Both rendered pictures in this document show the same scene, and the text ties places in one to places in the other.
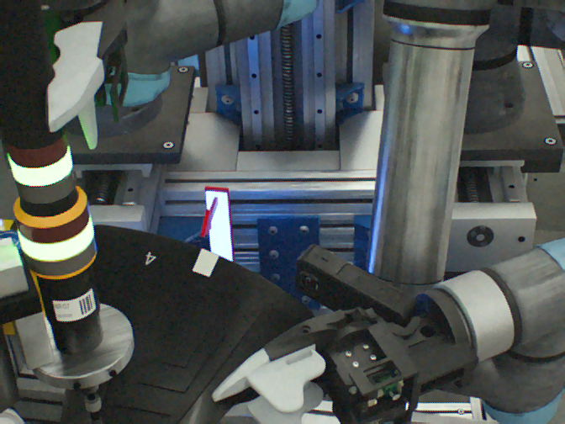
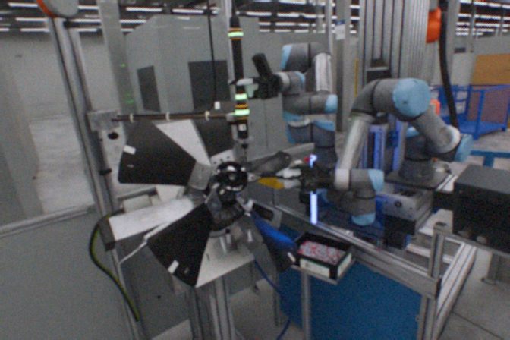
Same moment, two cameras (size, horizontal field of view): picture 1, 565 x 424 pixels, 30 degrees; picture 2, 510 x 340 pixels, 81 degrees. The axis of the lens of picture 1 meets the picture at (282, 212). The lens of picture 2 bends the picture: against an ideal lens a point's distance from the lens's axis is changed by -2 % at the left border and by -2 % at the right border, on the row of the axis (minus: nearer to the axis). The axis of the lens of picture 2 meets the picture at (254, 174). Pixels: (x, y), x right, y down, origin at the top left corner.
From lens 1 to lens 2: 0.71 m
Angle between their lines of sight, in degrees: 42
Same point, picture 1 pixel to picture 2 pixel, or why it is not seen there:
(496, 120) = (417, 177)
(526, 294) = (354, 174)
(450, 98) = (357, 131)
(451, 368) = (325, 181)
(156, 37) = (294, 106)
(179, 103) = not seen: hidden behind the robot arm
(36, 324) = (234, 128)
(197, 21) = (303, 105)
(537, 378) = (359, 204)
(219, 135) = not seen: hidden behind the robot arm
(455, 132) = (358, 141)
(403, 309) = (325, 171)
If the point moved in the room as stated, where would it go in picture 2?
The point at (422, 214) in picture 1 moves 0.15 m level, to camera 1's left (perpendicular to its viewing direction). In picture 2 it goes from (345, 159) to (310, 154)
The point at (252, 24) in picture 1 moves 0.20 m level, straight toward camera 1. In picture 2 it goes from (317, 109) to (288, 117)
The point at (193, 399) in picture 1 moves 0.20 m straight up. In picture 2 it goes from (272, 173) to (269, 119)
